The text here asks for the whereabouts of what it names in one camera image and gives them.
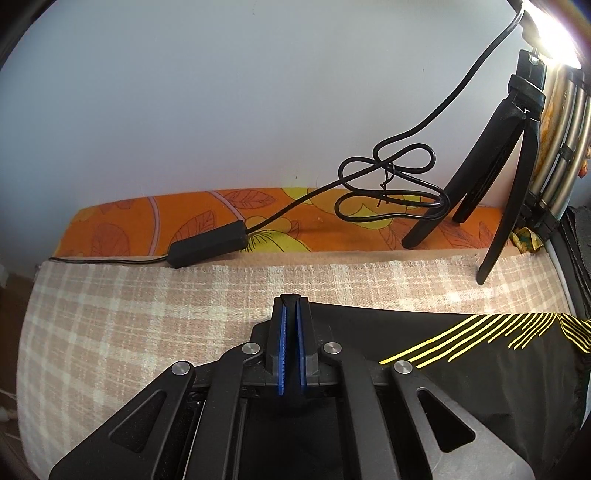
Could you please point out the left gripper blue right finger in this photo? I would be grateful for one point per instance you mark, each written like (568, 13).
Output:
(307, 347)

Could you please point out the black mini tripod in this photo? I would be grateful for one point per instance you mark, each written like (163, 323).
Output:
(516, 121)

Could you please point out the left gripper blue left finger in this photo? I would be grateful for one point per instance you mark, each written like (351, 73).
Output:
(281, 323)

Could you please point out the black pants with yellow stripes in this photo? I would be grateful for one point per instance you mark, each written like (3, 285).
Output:
(493, 413)

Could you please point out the orange floral bed sheet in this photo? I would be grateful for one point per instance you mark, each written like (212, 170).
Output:
(147, 226)

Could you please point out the plaid beige bed blanket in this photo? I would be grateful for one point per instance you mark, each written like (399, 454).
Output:
(94, 335)

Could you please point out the grey houndstooth trousers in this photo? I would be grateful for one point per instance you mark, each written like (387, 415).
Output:
(571, 241)

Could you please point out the bright ring light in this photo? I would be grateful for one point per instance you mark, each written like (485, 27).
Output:
(548, 37)

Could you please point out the folded silver tripod stand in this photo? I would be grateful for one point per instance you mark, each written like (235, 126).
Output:
(566, 91)

